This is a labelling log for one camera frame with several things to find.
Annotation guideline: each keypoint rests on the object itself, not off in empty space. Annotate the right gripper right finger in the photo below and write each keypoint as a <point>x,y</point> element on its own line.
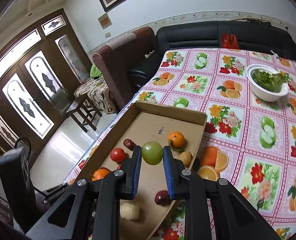
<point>213,203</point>

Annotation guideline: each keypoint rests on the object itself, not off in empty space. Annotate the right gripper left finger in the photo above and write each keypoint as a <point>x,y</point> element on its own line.
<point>91,208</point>

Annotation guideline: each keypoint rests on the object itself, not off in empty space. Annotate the round beige cake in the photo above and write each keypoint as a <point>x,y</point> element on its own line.
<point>129,211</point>

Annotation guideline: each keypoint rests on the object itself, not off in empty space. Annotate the brown round fruit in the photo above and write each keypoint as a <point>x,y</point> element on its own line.
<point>186,158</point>

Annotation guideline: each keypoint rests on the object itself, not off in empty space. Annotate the dark purple plum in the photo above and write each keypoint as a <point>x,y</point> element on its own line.
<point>162,198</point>

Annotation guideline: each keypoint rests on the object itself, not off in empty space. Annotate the orange mandarin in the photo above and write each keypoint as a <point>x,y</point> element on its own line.
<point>100,173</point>

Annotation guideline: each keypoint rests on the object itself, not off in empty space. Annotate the mandarin with green leaf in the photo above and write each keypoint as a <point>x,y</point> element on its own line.
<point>176,141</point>

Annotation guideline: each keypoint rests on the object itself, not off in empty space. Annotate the green grape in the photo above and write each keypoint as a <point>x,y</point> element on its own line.
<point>152,152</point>

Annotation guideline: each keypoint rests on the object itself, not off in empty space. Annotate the large red tomato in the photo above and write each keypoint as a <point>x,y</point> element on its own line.
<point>118,155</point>

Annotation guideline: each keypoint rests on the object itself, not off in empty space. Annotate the red jujube date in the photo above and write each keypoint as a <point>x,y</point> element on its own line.
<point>129,144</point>

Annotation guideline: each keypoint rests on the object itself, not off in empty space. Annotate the fruit print tablecloth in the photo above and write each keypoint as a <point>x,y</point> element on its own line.
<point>248,141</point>

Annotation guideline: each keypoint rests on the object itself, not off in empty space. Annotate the cardboard box tray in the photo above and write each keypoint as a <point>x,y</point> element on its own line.
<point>143,123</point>

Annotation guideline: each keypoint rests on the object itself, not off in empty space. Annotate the small wooden stool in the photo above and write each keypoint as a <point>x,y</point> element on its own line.
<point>83,112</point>

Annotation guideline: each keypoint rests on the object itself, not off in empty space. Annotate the floral covered seat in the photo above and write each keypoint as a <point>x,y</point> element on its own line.
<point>99,93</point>

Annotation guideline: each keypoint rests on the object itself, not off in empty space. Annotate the white bowl of greens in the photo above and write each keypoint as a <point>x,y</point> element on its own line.
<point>267,83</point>

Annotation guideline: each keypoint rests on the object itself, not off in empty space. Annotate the green cushion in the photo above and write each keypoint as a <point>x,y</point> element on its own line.
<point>95,72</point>

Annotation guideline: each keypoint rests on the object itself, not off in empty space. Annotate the wooden glass door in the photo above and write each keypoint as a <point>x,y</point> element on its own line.
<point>39,71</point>

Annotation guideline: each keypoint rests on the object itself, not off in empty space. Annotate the red bag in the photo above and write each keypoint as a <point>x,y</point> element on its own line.
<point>229,41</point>

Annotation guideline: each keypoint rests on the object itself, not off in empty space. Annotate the maroon armchair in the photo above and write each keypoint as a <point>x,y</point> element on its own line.
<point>117,56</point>

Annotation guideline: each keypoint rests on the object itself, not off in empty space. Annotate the black leather sofa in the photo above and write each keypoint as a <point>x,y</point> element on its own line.
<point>251,35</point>

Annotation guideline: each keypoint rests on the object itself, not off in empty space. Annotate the small wall plaque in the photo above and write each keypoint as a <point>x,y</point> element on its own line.
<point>104,21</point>

